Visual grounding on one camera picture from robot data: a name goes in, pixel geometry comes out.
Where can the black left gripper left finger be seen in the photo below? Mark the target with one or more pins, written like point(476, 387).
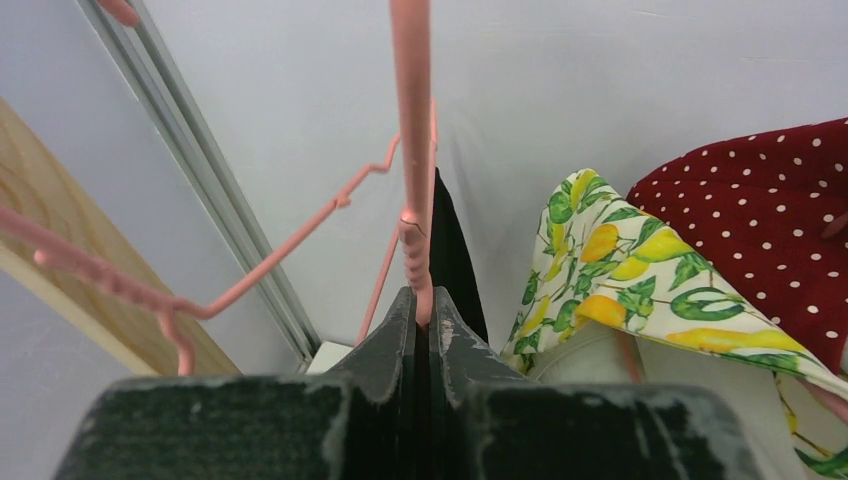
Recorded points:
point(376, 366)

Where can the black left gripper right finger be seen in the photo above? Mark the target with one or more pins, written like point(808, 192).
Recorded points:
point(462, 358)

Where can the black skirt on rack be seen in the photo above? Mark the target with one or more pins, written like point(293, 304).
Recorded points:
point(450, 262)

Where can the lemon print skirt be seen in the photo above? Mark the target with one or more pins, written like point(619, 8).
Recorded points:
point(615, 294)

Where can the red polka dot skirt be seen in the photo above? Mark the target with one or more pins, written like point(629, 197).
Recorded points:
point(769, 210)

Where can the wooden clothes rack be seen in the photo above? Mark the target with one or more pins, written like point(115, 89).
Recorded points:
point(79, 265)

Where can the left aluminium frame post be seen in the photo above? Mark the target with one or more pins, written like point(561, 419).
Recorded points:
point(154, 77)

